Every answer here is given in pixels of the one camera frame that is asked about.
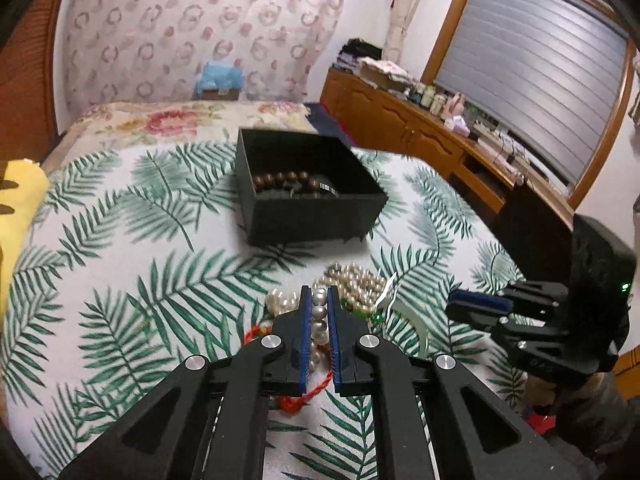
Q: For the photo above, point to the cream curtain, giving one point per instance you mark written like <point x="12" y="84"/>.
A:
<point x="402" y="25"/>

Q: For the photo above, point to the cardboard box with floral cloth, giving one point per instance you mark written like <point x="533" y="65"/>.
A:
<point x="385" y="72"/>

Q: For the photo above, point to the pink figurine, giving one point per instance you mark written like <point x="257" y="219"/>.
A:
<point x="455" y="106"/>

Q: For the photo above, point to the pile of dark clothes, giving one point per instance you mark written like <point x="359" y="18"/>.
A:
<point x="360" y="47"/>

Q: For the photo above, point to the yellow plush toy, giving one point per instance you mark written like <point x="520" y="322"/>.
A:
<point x="20" y="210"/>

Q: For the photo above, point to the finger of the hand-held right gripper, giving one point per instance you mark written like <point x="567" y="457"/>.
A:
<point x="480" y="301"/>
<point x="505" y="332"/>

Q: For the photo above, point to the navy blue bed sheet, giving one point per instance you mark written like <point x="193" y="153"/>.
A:
<point x="325" y="120"/>

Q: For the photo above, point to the long wooden cabinet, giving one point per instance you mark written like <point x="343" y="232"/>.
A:
<point x="400" y="120"/>

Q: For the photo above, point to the white power strip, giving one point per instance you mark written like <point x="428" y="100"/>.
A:
<point x="495" y="142"/>

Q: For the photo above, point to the wooden window frame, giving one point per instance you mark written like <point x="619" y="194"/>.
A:
<point x="452" y="20"/>

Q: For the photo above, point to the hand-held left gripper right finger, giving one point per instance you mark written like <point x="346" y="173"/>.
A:
<point x="334" y="340"/>

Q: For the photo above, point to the grey window blind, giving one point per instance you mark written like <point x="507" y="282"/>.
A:
<point x="525" y="60"/>

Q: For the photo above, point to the black jewelry box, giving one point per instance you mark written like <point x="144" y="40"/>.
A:
<point x="310" y="220"/>

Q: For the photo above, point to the silver hair comb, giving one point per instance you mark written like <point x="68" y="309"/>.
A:
<point x="387" y="292"/>

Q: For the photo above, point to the cluster of cosmetic bottles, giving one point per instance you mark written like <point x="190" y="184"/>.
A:
<point x="425" y="96"/>

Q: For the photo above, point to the pink tissue box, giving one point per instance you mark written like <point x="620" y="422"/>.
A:
<point x="459" y="126"/>

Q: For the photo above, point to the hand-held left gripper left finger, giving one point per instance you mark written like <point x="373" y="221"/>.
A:
<point x="301" y="330"/>

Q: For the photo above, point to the floral blanket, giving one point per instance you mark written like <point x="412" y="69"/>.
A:
<point x="160" y="122"/>

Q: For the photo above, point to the leaf print cloth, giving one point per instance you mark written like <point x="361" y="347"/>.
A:
<point x="150" y="260"/>

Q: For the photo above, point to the wooden slatted wardrobe door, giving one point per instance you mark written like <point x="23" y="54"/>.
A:
<point x="25" y="85"/>

